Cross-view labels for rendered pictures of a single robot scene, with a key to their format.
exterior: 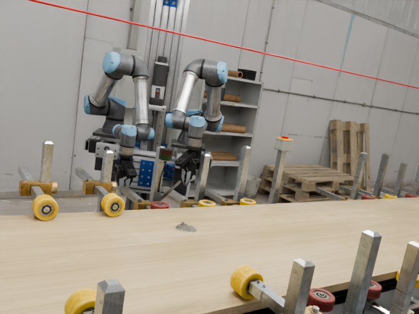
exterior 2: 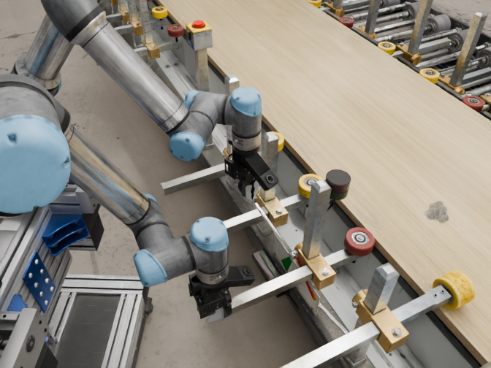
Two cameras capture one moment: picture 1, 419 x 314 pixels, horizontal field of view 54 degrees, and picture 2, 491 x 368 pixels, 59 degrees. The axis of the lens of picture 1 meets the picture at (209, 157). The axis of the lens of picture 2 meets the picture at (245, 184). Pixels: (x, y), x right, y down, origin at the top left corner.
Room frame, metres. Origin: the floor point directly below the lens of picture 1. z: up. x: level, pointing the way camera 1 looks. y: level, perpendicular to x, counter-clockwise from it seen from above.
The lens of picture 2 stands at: (1.94, 0.99, 1.86)
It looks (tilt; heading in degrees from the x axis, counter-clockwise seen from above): 44 degrees down; 278
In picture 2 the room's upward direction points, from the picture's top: straight up
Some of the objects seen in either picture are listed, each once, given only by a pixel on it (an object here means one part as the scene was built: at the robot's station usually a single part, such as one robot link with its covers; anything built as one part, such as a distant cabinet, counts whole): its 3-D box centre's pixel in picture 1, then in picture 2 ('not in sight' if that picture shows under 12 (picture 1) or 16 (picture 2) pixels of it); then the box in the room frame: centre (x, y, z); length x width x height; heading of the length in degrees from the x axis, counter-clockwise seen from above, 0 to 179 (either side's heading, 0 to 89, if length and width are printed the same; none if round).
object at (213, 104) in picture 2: (196, 125); (205, 110); (2.17, 0.10, 1.23); 0.11 x 0.11 x 0.08; 84
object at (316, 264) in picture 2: (149, 207); (314, 263); (1.85, 0.24, 0.85); 0.13 x 0.06 x 0.05; 125
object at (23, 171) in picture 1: (32, 184); not in sight; (1.58, 0.69, 0.95); 0.50 x 0.04 x 0.04; 35
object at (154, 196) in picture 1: (154, 195); (310, 246); (1.87, 0.22, 0.90); 0.03 x 0.03 x 0.48; 35
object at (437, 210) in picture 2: (186, 225); (439, 209); (1.50, 0.05, 0.91); 0.09 x 0.07 x 0.02; 62
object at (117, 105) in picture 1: (115, 107); not in sight; (2.64, 0.65, 1.21); 0.13 x 0.12 x 0.14; 124
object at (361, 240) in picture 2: (158, 215); (356, 249); (1.73, 0.18, 0.85); 0.08 x 0.08 x 0.11
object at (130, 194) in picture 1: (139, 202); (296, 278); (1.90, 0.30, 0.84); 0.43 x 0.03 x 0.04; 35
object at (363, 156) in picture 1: (356, 186); (146, 25); (2.72, -1.01, 0.93); 0.03 x 0.03 x 0.48; 35
